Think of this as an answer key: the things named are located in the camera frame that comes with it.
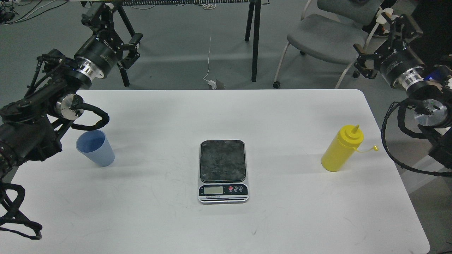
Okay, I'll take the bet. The blue plastic cup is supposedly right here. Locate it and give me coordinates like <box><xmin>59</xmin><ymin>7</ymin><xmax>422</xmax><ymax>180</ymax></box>
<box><xmin>76</xmin><ymin>130</ymin><xmax>115</xmax><ymax>167</ymax></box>

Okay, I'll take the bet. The floor cables top left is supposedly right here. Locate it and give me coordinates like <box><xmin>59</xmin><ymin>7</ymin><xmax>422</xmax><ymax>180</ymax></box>
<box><xmin>0</xmin><ymin>0</ymin><xmax>69</xmax><ymax>25</ymax></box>

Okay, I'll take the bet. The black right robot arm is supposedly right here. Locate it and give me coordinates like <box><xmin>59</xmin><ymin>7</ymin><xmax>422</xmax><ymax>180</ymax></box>
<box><xmin>354</xmin><ymin>10</ymin><xmax>452</xmax><ymax>177</ymax></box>

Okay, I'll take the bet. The white cable with plug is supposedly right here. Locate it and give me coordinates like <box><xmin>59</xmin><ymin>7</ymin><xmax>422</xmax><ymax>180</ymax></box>
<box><xmin>203</xmin><ymin>26</ymin><xmax>226</xmax><ymax>90</ymax></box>

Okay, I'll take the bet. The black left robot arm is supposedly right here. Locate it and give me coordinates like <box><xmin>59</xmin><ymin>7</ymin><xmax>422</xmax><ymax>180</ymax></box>
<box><xmin>1</xmin><ymin>0</ymin><xmax>143</xmax><ymax>241</ymax></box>

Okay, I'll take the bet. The grey chair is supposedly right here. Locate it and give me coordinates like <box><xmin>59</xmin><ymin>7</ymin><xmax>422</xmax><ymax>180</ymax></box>
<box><xmin>273</xmin><ymin>0</ymin><xmax>393</xmax><ymax>89</ymax></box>

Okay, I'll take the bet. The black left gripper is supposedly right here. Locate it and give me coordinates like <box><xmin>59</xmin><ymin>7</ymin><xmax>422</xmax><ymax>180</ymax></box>
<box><xmin>74</xmin><ymin>4</ymin><xmax>143</xmax><ymax>79</ymax></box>

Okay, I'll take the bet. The digital kitchen scale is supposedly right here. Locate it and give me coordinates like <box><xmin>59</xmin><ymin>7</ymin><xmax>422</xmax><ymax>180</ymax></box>
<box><xmin>197</xmin><ymin>139</ymin><xmax>250</xmax><ymax>205</ymax></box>

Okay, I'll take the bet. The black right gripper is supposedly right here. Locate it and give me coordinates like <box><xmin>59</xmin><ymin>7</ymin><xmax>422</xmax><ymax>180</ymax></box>
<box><xmin>353</xmin><ymin>13</ymin><xmax>425</xmax><ymax>89</ymax></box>

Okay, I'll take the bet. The black table frame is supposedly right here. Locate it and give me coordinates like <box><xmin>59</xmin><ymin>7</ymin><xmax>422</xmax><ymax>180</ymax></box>
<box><xmin>113</xmin><ymin>0</ymin><xmax>263</xmax><ymax>89</ymax></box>

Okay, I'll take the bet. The black cabinet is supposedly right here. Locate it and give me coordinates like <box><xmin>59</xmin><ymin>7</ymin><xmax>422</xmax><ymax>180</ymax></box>
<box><xmin>410</xmin><ymin>0</ymin><xmax>452</xmax><ymax>71</ymax></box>

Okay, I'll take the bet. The yellow squeeze bottle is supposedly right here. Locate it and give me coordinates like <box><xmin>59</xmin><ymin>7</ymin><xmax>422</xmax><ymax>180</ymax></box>
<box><xmin>321</xmin><ymin>125</ymin><xmax>379</xmax><ymax>172</ymax></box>

